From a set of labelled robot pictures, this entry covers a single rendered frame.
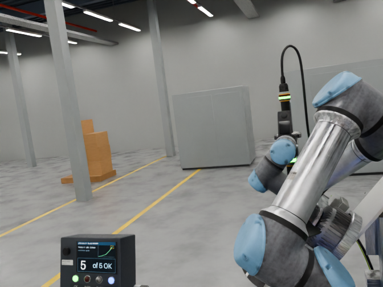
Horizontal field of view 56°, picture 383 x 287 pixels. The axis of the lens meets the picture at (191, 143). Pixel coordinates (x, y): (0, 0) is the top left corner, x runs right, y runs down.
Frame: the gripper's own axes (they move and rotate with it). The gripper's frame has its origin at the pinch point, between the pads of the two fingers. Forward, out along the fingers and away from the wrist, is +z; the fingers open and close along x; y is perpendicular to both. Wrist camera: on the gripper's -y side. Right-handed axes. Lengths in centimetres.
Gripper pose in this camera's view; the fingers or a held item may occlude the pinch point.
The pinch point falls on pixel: (288, 132)
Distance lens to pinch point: 148.9
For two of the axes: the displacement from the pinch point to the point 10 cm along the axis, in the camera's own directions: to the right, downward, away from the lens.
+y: 1.2, 9.9, 1.1
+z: 3.2, -1.5, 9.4
